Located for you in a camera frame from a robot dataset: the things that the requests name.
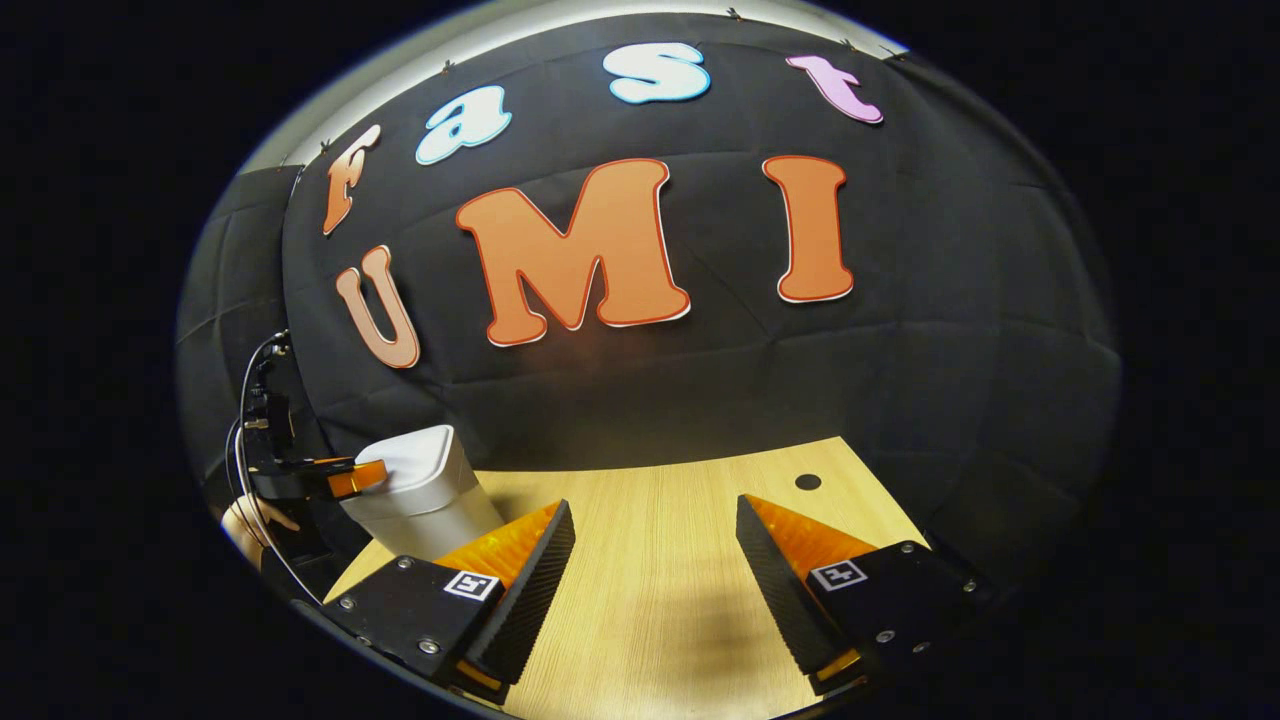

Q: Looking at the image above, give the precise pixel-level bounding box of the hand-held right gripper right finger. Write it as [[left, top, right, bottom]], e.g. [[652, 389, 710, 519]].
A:
[[736, 494, 996, 698]]

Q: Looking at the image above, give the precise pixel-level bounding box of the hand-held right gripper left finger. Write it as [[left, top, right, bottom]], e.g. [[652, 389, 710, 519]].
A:
[[320, 498, 577, 704]]

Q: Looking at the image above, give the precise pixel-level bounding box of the white desktop garbage bin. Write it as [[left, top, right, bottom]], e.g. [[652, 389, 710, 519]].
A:
[[340, 425, 504, 561]]

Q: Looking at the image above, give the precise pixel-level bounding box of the wooden desktop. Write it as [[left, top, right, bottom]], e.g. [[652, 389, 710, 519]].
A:
[[325, 436, 931, 720]]

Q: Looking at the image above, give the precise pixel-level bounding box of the black backdrop cloth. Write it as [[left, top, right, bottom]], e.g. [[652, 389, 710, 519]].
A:
[[178, 12, 1121, 591]]

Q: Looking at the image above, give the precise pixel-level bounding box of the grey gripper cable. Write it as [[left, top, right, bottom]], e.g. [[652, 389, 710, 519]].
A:
[[230, 335, 323, 606]]

